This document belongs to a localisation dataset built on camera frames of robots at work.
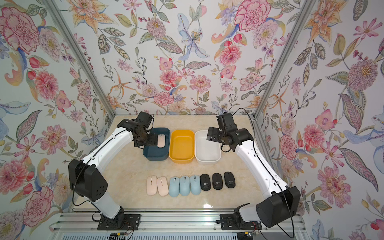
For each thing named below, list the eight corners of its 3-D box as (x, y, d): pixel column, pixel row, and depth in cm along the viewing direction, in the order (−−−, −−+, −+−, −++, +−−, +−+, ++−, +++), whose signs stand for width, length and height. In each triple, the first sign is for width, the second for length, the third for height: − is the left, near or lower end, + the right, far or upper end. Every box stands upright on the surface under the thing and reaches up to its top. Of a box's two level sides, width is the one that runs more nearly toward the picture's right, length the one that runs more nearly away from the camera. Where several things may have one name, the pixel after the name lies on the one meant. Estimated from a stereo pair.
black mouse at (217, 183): (213, 189, 86) (213, 187, 84) (211, 175, 92) (212, 173, 89) (222, 189, 86) (223, 187, 84) (220, 175, 92) (221, 173, 89)
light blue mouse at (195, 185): (190, 195, 84) (190, 193, 82) (190, 177, 91) (190, 175, 89) (201, 195, 84) (201, 193, 82) (200, 177, 91) (200, 175, 89)
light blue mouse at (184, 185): (179, 196, 84) (178, 194, 82) (180, 177, 91) (179, 175, 88) (190, 196, 84) (190, 194, 82) (190, 177, 91) (190, 175, 88)
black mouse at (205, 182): (200, 190, 86) (200, 189, 84) (199, 175, 92) (200, 173, 89) (210, 190, 86) (211, 189, 84) (209, 175, 92) (209, 173, 89)
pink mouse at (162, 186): (159, 197, 84) (158, 196, 82) (157, 179, 90) (156, 177, 88) (169, 194, 85) (169, 193, 83) (166, 176, 91) (165, 175, 89)
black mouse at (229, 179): (225, 188, 87) (226, 186, 85) (223, 172, 93) (224, 171, 91) (235, 188, 87) (236, 186, 85) (232, 172, 93) (233, 171, 91)
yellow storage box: (167, 163, 96) (166, 159, 92) (170, 134, 111) (169, 129, 107) (194, 164, 96) (195, 159, 92) (194, 134, 111) (194, 129, 107)
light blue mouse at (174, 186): (168, 197, 84) (167, 195, 81) (170, 178, 90) (169, 176, 88) (179, 197, 84) (178, 195, 81) (179, 178, 90) (179, 176, 88)
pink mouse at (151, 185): (147, 196, 84) (146, 194, 82) (147, 178, 91) (146, 176, 89) (156, 194, 85) (156, 193, 83) (156, 176, 91) (155, 175, 89)
